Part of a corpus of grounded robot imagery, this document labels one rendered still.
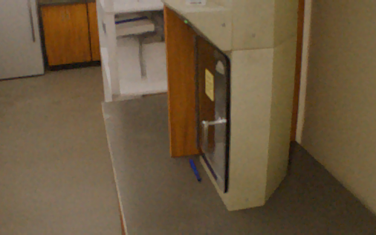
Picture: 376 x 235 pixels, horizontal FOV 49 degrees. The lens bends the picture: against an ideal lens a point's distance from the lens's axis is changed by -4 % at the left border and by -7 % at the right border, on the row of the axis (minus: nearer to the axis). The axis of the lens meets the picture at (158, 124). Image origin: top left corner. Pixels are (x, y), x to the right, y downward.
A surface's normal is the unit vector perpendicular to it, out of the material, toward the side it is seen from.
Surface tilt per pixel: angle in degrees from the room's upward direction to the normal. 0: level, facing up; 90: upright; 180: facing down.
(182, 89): 90
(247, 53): 90
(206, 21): 90
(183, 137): 90
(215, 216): 0
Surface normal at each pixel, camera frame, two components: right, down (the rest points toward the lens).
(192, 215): -0.05, -0.91
